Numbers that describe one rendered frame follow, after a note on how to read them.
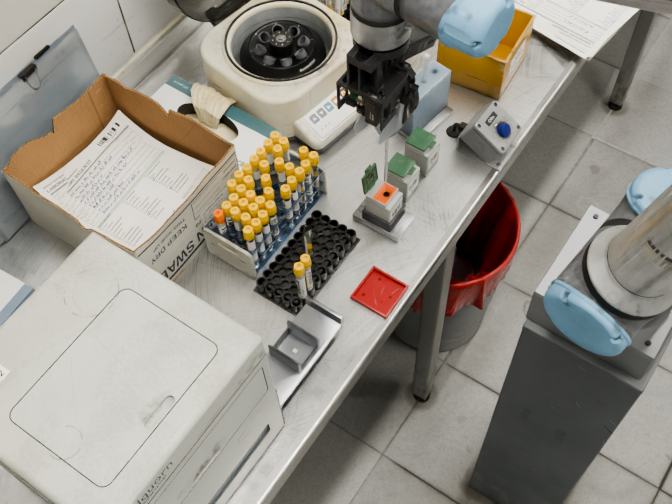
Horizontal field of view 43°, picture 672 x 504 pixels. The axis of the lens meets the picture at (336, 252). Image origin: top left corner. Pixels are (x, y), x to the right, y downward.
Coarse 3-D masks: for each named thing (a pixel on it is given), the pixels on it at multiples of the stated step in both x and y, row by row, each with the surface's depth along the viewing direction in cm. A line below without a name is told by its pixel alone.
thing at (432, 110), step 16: (432, 64) 147; (416, 80) 145; (432, 80) 145; (448, 80) 148; (432, 96) 146; (416, 112) 145; (432, 112) 151; (448, 112) 153; (400, 128) 151; (432, 128) 151
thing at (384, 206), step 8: (376, 184) 137; (384, 184) 137; (368, 192) 136; (376, 192) 136; (384, 192) 136; (392, 192) 136; (400, 192) 137; (368, 200) 137; (376, 200) 135; (384, 200) 135; (392, 200) 136; (400, 200) 137; (368, 208) 139; (376, 208) 137; (384, 208) 136; (392, 208) 136; (384, 216) 138; (392, 216) 138
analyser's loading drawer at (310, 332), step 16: (320, 304) 128; (288, 320) 125; (304, 320) 129; (320, 320) 129; (336, 320) 128; (288, 336) 128; (304, 336) 125; (320, 336) 127; (272, 352) 125; (288, 352) 126; (304, 352) 126; (320, 352) 126; (272, 368) 125; (288, 368) 125; (304, 368) 125; (288, 384) 124
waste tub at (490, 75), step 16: (528, 16) 153; (512, 32) 158; (528, 32) 153; (448, 48) 151; (496, 48) 161; (512, 48) 161; (448, 64) 155; (464, 64) 152; (480, 64) 150; (496, 64) 148; (512, 64) 152; (464, 80) 156; (480, 80) 154; (496, 80) 151; (496, 96) 155
